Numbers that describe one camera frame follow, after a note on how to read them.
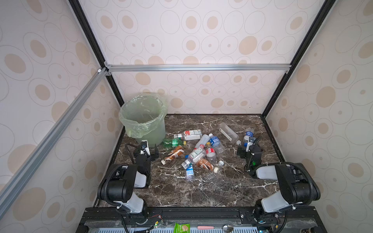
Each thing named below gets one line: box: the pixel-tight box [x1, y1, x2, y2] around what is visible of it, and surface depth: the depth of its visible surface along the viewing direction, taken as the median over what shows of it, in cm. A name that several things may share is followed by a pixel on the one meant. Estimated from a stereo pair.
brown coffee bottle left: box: [160, 145, 185, 166], surface depth 94 cm
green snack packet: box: [173, 222, 191, 233], surface depth 70 cm
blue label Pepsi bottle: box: [208, 133, 226, 155], surface depth 99 cm
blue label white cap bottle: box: [243, 127, 255, 143], surface depth 105 cm
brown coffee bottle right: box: [196, 158, 220, 174], surface depth 87 cm
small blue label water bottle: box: [186, 163, 195, 181], surface depth 86 cm
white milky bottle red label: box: [194, 133, 211, 150], surface depth 102 cm
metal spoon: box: [222, 223, 234, 233], surface depth 73 cm
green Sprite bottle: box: [162, 138, 187, 148], surface depth 99 cm
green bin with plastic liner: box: [118, 93, 169, 148], surface depth 89 cm
